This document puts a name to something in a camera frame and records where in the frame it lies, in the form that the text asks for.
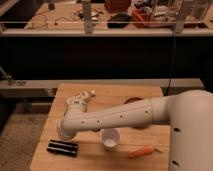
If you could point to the black striped eraser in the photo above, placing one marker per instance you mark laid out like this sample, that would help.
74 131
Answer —
64 148

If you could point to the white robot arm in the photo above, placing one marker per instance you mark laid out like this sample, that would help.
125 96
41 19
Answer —
189 115

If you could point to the orange round plate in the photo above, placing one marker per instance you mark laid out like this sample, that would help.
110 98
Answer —
133 99

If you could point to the white paper cup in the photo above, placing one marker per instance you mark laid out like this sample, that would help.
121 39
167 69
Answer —
110 138

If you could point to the black bowl on shelf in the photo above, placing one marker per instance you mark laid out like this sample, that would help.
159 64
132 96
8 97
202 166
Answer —
119 20

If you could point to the orange carrot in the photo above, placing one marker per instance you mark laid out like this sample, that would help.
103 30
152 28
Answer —
147 150

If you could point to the red box on shelf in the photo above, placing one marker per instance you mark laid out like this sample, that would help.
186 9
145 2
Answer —
141 17

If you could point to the grey vertical post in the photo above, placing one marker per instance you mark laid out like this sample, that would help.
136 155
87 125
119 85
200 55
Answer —
88 25

